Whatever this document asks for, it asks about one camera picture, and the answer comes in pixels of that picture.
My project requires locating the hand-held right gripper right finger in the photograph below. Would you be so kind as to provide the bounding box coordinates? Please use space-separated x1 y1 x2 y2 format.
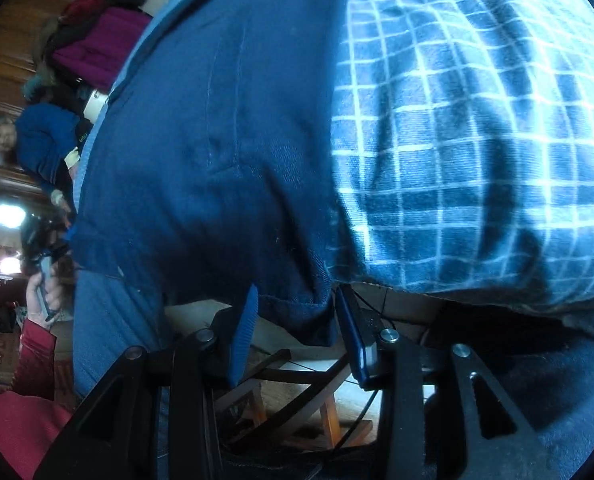
336 284 562 480

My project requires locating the magenta garment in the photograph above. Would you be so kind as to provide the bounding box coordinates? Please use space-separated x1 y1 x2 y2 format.
52 7 152 94

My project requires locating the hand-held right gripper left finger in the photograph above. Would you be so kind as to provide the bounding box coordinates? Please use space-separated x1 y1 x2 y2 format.
34 284 260 480

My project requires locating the bright window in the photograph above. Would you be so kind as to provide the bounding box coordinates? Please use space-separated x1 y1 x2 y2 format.
0 202 28 226

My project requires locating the dark red garment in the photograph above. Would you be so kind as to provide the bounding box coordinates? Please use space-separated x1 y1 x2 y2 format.
59 0 128 26

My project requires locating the wooden stool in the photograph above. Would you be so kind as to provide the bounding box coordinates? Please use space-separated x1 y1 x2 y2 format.
217 347 378 453

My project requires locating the person's red clothing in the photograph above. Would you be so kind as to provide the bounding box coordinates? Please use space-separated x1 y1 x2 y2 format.
0 390 75 480

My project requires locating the person's left forearm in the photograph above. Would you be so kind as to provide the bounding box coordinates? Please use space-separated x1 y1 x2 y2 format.
9 317 58 401

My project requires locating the navy and grey work jacket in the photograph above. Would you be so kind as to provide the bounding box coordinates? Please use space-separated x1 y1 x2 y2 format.
69 0 358 347

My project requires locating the wooden wardrobe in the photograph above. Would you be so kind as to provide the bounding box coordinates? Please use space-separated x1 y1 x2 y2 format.
0 0 92 201

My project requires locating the blue checked bed sheet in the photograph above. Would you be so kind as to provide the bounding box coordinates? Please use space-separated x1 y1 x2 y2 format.
74 0 594 480

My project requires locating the teal knit hat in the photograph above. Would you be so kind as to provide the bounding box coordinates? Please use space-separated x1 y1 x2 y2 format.
22 72 52 103

